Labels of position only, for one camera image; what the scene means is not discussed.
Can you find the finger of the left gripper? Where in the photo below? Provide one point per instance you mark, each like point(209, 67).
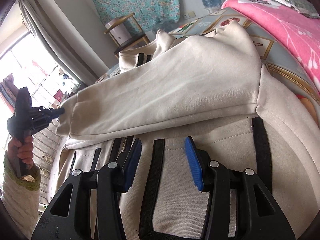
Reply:
point(55, 113)

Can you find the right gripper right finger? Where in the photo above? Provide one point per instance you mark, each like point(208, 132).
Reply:
point(257, 215)

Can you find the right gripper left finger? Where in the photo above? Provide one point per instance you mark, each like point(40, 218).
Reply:
point(68, 214)

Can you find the cream jacket black trim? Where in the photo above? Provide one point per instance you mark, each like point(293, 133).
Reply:
point(210, 88)

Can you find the person's left hand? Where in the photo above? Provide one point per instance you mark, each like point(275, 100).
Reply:
point(23, 151)

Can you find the green white fluffy sleeve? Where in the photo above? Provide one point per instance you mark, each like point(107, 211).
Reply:
point(21, 197)

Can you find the grey curtain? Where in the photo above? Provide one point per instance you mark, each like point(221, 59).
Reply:
point(41, 26)

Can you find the wooden chair black seat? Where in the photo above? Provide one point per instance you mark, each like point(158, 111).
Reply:
point(121, 36)

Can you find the pink floral blanket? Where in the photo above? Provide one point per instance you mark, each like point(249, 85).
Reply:
point(299, 34)

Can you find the teal floral wall cloth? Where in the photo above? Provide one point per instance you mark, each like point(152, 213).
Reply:
point(148, 13)

